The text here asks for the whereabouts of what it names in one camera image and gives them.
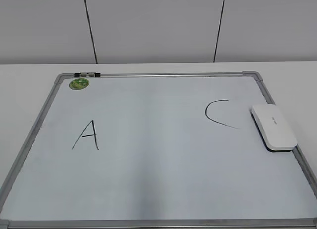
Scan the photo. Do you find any round green magnet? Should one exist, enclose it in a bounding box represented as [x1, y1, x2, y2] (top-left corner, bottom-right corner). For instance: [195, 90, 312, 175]
[69, 78, 89, 90]

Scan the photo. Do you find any white board with grey frame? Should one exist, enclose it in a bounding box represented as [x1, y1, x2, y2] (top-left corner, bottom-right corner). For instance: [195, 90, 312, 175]
[0, 72, 317, 229]

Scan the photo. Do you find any white rectangular board eraser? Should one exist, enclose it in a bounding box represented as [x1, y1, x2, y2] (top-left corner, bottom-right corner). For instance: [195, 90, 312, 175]
[251, 104, 298, 152]

